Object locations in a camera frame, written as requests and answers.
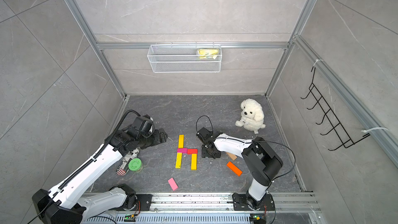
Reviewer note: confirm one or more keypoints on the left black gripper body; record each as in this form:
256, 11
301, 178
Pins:
152, 139

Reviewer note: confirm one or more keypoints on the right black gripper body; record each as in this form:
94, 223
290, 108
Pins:
205, 152

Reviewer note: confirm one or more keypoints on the red block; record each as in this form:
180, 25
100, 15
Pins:
192, 151

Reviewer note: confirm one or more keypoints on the natural wood block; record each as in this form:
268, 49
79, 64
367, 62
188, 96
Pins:
231, 156

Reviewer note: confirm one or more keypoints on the magenta block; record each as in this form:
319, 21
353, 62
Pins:
182, 150

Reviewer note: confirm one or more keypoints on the lime yellow long block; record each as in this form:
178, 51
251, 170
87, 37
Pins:
178, 160

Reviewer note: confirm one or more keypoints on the orange block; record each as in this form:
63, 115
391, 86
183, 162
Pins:
234, 169

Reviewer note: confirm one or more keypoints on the pink block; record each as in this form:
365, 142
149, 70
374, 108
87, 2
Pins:
172, 184

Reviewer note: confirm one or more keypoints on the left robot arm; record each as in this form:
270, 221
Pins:
64, 203

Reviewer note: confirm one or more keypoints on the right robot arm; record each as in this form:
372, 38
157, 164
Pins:
260, 158

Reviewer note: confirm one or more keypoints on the green lid jar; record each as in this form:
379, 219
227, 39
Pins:
135, 165

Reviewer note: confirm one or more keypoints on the newspaper print can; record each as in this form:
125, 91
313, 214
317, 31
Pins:
123, 168

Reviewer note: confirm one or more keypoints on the white plush dog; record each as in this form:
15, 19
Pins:
252, 116

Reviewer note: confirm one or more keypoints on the yellow sponge in basket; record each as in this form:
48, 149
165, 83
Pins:
208, 53

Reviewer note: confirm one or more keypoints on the white wire basket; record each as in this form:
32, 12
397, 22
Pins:
174, 58

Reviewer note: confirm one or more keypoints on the metal base rail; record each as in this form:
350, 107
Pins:
215, 208

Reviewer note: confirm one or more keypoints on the black wall hook rack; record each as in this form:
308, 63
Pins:
329, 116

